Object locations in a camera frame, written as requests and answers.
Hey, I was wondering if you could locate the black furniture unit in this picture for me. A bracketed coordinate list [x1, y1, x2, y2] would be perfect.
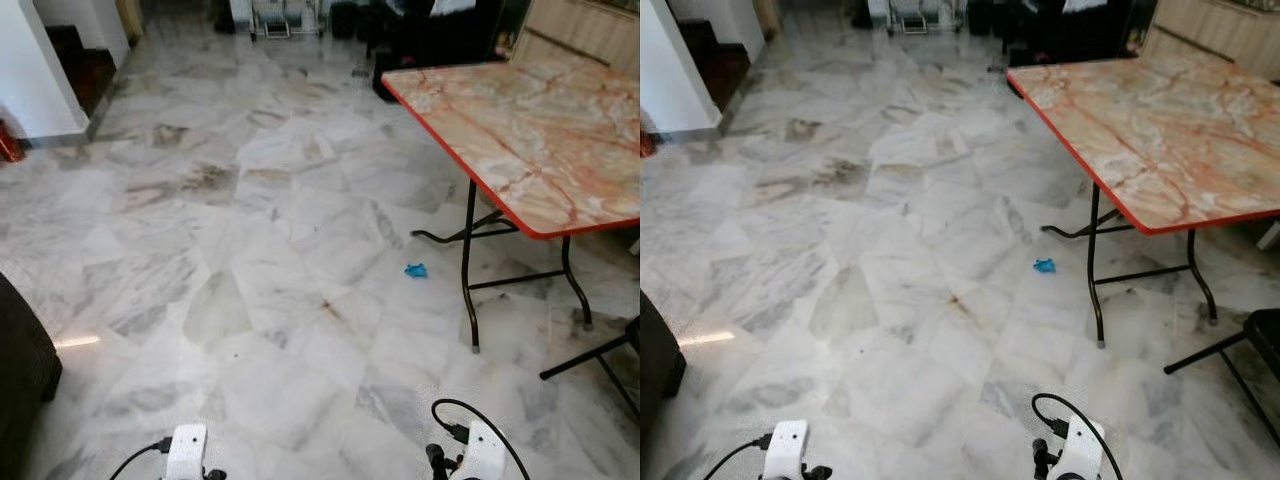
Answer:
[1005, 0, 1161, 73]
[373, 0, 533, 101]

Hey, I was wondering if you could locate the dark brown fabric armchair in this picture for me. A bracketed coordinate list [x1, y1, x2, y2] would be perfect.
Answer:
[640, 290, 687, 441]
[0, 272, 63, 480]

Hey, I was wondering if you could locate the orange marble folding table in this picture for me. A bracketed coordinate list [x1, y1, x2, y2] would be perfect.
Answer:
[1007, 55, 1280, 349]
[381, 55, 641, 356]

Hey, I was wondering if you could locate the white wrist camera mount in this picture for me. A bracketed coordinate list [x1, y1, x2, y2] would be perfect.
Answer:
[763, 420, 809, 480]
[165, 424, 208, 480]
[455, 420, 507, 480]
[1050, 418, 1107, 480]

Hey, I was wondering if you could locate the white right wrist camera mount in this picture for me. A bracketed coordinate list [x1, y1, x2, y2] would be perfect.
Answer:
[1050, 418, 1107, 480]
[455, 420, 507, 480]

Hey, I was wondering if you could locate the light wooden cabinet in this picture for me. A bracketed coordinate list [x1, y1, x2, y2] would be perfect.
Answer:
[510, 0, 641, 77]
[1140, 0, 1280, 73]

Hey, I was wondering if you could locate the metal wire rack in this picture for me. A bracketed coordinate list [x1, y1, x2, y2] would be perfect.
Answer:
[250, 0, 327, 41]
[888, 0, 967, 37]

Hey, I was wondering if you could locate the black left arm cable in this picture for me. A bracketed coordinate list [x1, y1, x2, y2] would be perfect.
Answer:
[703, 433, 773, 480]
[110, 438, 173, 480]

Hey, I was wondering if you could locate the black metal-legged chair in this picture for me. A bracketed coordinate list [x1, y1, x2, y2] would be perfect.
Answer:
[1165, 310, 1280, 446]
[540, 318, 641, 416]

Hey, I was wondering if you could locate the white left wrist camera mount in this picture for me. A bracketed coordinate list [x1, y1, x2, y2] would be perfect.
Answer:
[763, 420, 809, 480]
[165, 424, 208, 480]

